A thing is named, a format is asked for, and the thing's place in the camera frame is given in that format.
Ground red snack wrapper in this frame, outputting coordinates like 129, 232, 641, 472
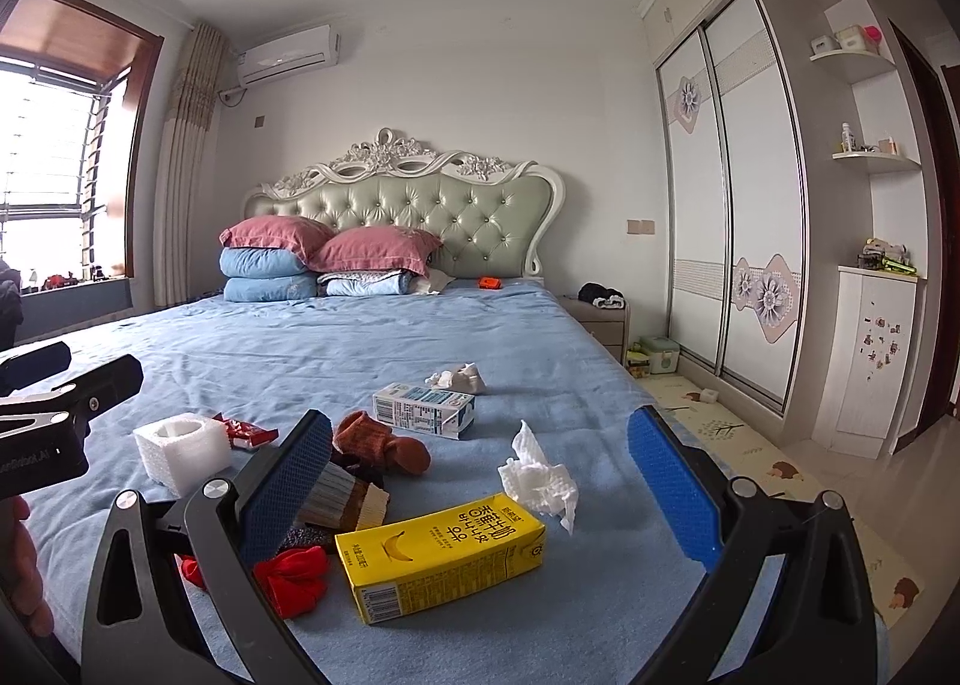
213, 414, 278, 451

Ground dark clothes on chair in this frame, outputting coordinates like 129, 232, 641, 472
0, 261, 23, 352

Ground upper blue folded quilt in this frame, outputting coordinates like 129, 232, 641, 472
218, 247, 309, 279

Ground right pink pillow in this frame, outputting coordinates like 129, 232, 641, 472
308, 225, 443, 277

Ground beige curtain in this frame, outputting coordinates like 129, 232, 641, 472
153, 22, 228, 308

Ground white tissue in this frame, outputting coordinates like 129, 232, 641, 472
498, 420, 579, 534

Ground red cloth piece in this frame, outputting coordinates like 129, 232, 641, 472
177, 543, 334, 620

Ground lower blue folded quilt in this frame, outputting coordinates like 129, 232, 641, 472
223, 275, 317, 303

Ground cartoon floor play mat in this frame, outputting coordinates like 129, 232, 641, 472
638, 375, 924, 628

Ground upper corner shelf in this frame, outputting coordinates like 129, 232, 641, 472
809, 25, 895, 85

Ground blue bed sheet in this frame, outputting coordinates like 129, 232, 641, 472
28, 282, 703, 683

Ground green white storage box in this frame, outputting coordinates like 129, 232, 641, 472
638, 337, 680, 375

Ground person's left hand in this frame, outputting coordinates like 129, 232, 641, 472
8, 496, 53, 638

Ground white air conditioner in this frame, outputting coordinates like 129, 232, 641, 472
236, 25, 340, 88

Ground green tufted headboard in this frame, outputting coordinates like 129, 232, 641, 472
242, 127, 566, 282

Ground brown sock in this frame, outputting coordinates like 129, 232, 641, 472
334, 412, 431, 477

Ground white sliding wardrobe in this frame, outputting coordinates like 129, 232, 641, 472
643, 0, 807, 418

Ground white low cabinet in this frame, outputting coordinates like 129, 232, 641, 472
812, 265, 919, 459

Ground folded patterned blanket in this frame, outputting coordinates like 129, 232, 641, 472
317, 269, 454, 297

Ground left pink pillow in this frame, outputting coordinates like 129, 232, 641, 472
218, 215, 335, 267

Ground pink pillow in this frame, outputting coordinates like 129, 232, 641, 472
308, 225, 443, 277
218, 215, 335, 267

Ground toys on cabinet top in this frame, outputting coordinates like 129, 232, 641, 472
857, 238, 918, 277

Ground blue folded quilt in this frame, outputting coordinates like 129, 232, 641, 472
223, 275, 317, 303
218, 247, 309, 279

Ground brown wooden door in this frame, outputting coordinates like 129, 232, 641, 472
892, 23, 958, 453

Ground yellow banana milk carton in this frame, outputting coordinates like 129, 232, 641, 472
335, 493, 545, 625

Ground white blue milk carton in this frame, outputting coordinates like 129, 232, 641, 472
373, 382, 475, 439

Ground lower corner shelf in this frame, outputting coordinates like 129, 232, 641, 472
832, 122, 921, 175

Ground small orange object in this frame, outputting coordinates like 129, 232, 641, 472
477, 275, 503, 290

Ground corner shelf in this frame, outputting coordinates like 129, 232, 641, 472
809, 25, 895, 85
832, 122, 921, 175

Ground beige wall switch plate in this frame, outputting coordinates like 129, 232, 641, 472
626, 219, 656, 236

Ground window with brown frame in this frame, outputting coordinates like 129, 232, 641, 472
2, 0, 163, 295

